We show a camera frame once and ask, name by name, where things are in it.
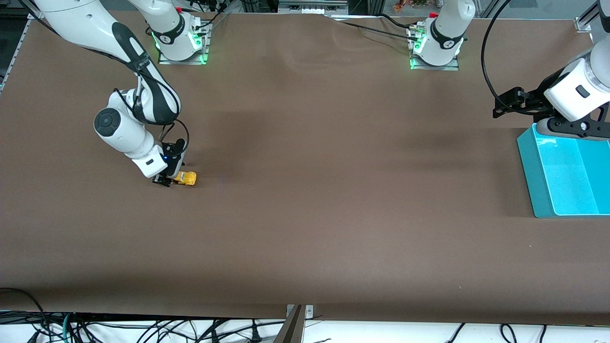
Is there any teal plastic bin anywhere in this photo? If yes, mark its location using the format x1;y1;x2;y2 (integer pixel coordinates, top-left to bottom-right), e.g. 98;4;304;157
517;123;610;220

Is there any grey metal rack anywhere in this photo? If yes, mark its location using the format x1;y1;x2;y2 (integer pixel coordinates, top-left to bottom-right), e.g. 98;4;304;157
278;0;349;15

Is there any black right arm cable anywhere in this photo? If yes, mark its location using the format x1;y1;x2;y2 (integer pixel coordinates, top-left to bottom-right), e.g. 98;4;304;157
113;48;190;154

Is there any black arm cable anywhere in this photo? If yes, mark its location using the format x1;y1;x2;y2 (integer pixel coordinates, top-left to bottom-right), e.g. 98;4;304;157
480;0;549;116
113;48;190;154

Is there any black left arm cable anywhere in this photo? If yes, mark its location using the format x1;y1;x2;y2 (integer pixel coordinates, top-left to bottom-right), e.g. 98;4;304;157
480;0;549;116

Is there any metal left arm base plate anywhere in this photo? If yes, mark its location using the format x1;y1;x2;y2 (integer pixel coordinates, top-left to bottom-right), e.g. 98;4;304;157
409;26;461;71

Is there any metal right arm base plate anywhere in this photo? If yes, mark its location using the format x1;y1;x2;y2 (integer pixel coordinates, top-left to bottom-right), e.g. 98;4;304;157
157;21;211;65

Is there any short black table cable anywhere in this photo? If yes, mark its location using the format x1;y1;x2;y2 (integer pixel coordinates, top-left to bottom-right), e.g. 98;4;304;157
379;13;413;29

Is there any long black table cable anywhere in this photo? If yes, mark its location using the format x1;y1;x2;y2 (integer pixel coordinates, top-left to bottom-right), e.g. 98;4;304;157
329;17;420;41

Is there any black looped floor cable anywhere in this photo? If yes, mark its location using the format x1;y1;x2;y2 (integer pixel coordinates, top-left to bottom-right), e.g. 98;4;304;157
0;287;51;343

